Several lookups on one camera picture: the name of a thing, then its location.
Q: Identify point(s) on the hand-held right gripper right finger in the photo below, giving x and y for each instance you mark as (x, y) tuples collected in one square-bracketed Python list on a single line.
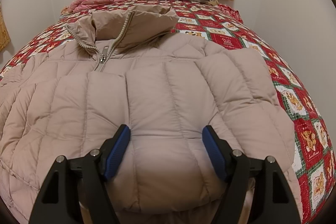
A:
[(214, 151)]

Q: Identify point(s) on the red patchwork printed bedspread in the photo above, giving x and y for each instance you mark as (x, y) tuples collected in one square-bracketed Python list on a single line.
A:
[(294, 82)]

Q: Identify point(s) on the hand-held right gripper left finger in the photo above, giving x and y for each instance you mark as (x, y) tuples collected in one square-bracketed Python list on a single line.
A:
[(117, 151)]

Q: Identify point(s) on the red floral cloth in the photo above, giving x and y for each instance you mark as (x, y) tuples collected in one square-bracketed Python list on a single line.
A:
[(231, 11)]

